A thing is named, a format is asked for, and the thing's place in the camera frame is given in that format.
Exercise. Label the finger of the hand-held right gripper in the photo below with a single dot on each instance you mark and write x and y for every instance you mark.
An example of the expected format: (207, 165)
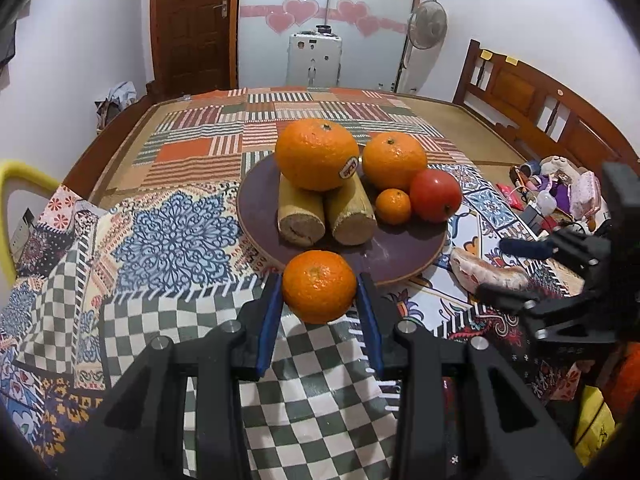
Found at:
(530, 247)
(500, 292)

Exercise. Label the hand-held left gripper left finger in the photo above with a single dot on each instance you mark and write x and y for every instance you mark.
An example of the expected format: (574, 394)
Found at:
(267, 325)

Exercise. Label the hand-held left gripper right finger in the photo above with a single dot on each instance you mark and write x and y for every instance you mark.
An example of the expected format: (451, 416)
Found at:
(372, 330)

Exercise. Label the small tangerine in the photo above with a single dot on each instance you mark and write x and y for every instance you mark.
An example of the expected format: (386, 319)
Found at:
(319, 286)
(393, 206)

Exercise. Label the purple round plate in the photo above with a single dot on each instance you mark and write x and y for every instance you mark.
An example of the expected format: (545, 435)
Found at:
(400, 255)

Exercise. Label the red tomato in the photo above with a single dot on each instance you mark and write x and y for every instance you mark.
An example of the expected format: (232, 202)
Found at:
(435, 195)

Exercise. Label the yellow corn cob piece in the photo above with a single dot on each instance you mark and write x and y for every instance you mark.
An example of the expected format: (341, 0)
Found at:
(350, 220)
(300, 220)

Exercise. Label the large plain orange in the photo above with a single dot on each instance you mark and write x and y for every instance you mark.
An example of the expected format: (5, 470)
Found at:
(394, 161)

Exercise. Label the large orange with sticker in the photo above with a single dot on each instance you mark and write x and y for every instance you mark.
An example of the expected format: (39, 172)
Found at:
(316, 155)

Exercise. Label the pile of assorted small items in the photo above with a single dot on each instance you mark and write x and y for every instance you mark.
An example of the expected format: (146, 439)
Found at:
(545, 195)

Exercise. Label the pink patterned pouch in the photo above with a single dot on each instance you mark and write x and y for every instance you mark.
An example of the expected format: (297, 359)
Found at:
(584, 192)

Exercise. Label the green white checkered cloth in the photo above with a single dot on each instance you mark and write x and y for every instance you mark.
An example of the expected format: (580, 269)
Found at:
(310, 410)

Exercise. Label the colourful patterned patchwork sheet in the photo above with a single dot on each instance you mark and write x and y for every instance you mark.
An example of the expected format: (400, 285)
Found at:
(170, 245)

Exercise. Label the woven bamboo bed mat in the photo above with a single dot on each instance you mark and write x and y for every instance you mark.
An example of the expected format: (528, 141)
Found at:
(475, 125)

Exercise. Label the wooden bed headboard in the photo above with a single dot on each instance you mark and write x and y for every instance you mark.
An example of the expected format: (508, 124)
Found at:
(525, 95)

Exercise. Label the yellow plastic bag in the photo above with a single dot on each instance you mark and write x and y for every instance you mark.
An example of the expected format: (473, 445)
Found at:
(595, 425)

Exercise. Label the striped patchwork blanket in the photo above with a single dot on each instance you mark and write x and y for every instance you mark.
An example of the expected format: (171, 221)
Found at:
(200, 150)

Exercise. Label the standing electric fan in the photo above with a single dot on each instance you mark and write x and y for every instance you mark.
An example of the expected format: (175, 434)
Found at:
(427, 25)

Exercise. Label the white boxy appliance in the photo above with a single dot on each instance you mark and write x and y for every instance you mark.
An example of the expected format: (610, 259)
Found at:
(315, 62)

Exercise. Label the heap of clothes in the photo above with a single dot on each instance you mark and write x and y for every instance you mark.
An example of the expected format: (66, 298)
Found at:
(117, 100)

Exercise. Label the brown wooden door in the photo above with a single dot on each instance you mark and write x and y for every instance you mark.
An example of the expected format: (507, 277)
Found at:
(190, 25)

